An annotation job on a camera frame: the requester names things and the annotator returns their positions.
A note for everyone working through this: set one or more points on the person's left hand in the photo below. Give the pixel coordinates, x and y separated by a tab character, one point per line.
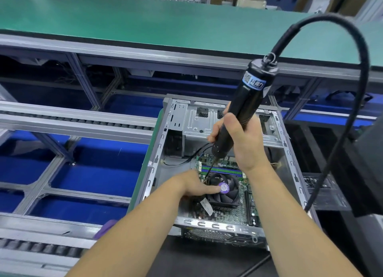
194	185

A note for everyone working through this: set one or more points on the person's left forearm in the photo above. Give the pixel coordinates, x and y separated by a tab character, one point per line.
128	238

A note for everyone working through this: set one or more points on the grey metal computer case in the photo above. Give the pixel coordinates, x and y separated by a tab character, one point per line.
170	130

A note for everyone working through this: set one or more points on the black CPU cooler fan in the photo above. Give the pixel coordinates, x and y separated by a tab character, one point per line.
230	197

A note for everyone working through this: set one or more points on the green conveyor belt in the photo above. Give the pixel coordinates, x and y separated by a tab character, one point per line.
149	22

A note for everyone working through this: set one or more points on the person's right hand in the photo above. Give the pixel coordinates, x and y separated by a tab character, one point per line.
248	145

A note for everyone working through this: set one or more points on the clear plastic screw tray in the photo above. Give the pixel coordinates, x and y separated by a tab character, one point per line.
326	193

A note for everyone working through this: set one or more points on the person's right forearm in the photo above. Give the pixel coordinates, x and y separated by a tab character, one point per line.
305	232

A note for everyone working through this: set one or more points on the grey roller conveyor rail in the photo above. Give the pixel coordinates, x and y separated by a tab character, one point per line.
42	238

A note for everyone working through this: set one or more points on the green motherboard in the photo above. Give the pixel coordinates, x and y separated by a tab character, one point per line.
248	208

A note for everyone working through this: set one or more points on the grey flat metal rail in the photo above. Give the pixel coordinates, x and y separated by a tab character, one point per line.
72	121

